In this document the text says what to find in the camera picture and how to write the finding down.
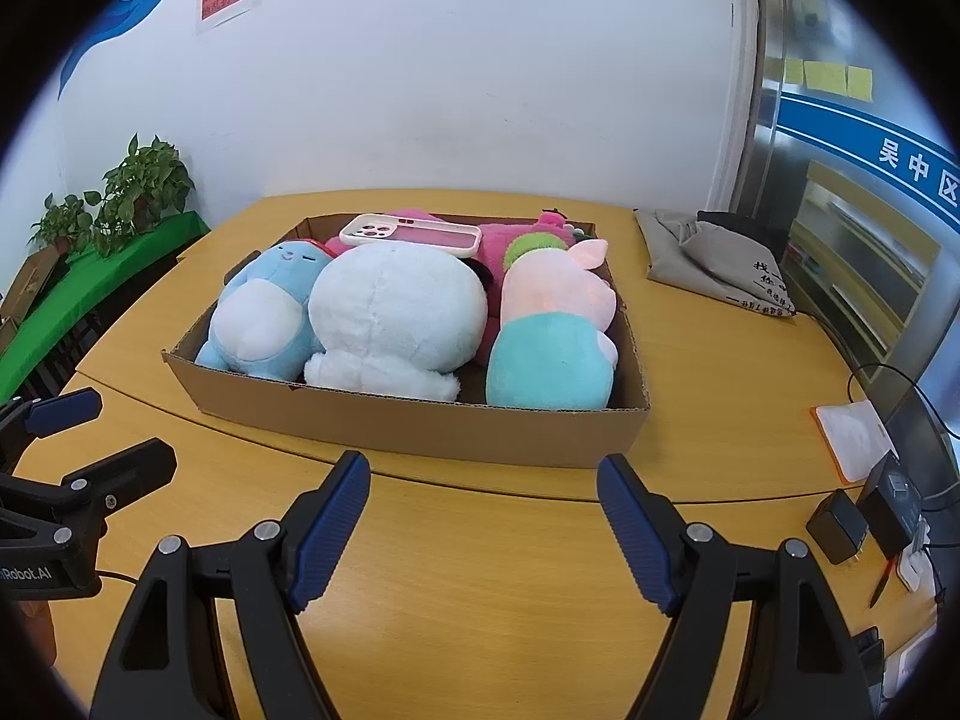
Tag small potted green plant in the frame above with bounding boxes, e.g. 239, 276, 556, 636
29, 190, 103, 254

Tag pink pig plush toy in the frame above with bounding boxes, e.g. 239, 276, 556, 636
485, 238, 619, 411

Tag large potted green plant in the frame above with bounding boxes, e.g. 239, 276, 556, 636
85, 135, 195, 257

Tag light blue plush toy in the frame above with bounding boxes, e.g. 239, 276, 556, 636
195, 239, 334, 382

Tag white pink phone case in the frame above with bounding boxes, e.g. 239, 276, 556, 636
338, 213, 482, 259

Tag black power adapter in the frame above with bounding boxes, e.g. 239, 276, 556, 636
805, 489, 869, 566

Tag yellow sticky notes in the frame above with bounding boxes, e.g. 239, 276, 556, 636
782, 57, 874, 103

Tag black charger box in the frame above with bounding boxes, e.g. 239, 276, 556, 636
856, 452, 923, 559

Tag grey canvas tote bag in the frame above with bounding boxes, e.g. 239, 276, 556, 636
635, 208, 796, 319

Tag black pen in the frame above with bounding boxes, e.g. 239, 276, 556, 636
869, 557, 896, 610

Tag pink plush bear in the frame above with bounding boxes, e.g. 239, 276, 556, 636
334, 211, 574, 348

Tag green table cloth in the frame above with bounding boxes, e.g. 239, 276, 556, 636
2, 211, 208, 400

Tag white power strip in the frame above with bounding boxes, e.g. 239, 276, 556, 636
895, 517, 937, 596

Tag white panda plush toy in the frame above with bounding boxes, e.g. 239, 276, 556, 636
302, 242, 488, 403

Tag black cable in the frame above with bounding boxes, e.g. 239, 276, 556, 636
844, 362, 960, 441

